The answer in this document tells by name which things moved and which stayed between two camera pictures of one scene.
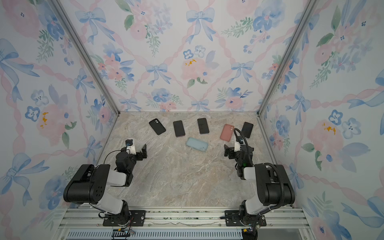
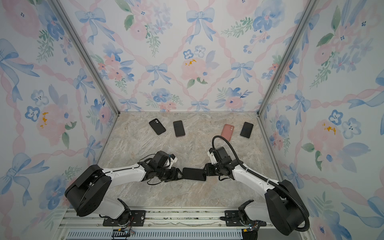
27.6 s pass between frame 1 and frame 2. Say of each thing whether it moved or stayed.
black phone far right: stayed
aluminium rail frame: stayed
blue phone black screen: moved
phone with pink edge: stayed
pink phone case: stayed
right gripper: moved
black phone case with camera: stayed
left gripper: moved
